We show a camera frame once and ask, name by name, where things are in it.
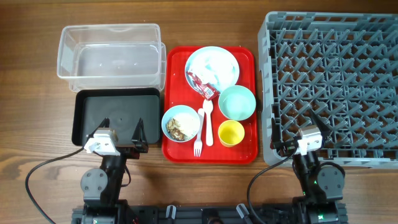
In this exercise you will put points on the white plastic fork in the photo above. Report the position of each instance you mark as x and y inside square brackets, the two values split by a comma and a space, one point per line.
[197, 147]

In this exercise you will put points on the white napkin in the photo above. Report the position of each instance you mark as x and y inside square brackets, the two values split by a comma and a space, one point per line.
[213, 70]

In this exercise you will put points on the small light blue bowl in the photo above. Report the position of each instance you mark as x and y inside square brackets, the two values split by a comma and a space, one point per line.
[172, 112]

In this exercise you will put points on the white plastic spoon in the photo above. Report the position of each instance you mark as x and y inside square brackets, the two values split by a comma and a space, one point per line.
[208, 108]

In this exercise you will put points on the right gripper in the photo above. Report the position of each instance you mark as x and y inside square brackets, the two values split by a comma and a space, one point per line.
[288, 147]

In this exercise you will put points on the red serving tray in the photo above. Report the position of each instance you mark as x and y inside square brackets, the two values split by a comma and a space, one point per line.
[178, 92]

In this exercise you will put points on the grey dishwasher rack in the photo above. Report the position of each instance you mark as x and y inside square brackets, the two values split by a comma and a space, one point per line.
[343, 67]

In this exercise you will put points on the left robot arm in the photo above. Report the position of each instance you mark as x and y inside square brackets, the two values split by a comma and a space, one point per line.
[101, 187]

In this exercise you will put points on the mint green bowl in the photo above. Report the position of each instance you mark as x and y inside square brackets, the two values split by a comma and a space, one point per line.
[237, 103]

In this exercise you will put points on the food scraps rice and nuts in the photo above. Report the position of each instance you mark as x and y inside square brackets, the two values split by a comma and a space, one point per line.
[182, 126]

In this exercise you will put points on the red snack wrapper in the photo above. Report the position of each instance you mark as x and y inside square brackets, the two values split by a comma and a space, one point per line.
[206, 90]

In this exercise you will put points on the clear plastic bin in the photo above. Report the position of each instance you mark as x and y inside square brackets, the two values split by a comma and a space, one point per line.
[109, 56]

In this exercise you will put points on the yellow plastic cup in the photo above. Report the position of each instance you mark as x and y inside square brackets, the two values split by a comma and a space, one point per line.
[231, 133]

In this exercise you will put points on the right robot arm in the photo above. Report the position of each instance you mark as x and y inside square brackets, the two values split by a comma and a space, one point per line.
[321, 183]

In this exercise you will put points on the black plastic tray bin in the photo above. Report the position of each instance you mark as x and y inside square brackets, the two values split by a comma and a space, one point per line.
[123, 108]

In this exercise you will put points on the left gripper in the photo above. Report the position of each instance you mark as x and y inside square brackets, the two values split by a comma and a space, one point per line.
[140, 145]

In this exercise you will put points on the light blue plate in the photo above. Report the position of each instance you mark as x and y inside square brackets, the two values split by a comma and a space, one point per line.
[221, 53]

